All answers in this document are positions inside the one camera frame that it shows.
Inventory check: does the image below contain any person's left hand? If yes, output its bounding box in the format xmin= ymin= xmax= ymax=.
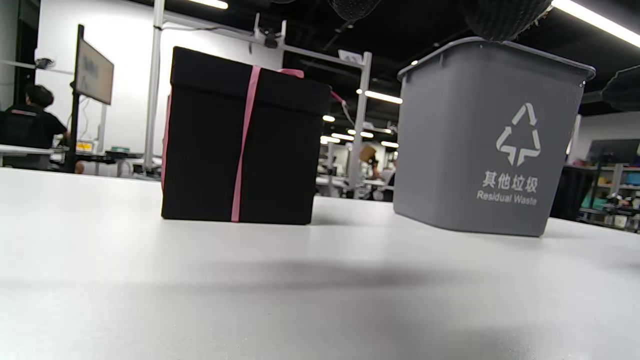
xmin=327 ymin=0 xmax=553 ymax=42

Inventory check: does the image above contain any pink ribbon bow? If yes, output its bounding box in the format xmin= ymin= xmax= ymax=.
xmin=161 ymin=65 xmax=351 ymax=223

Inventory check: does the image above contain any black gift box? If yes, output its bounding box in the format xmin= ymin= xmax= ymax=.
xmin=161 ymin=92 xmax=325 ymax=225

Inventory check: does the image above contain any grey plastic waste bin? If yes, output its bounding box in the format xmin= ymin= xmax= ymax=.
xmin=393 ymin=37 xmax=597 ymax=238

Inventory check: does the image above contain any storage shelf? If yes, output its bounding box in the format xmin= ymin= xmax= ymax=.
xmin=565 ymin=139 xmax=640 ymax=234

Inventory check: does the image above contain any flat computer monitor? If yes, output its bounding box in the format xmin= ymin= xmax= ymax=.
xmin=76 ymin=37 xmax=115 ymax=106

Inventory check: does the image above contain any black monitor pole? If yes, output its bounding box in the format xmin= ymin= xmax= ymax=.
xmin=64 ymin=24 xmax=86 ymax=174

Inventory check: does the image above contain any aluminium frame post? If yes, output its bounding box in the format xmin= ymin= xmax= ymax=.
xmin=347 ymin=51 xmax=374 ymax=193
xmin=143 ymin=0 xmax=167 ymax=173

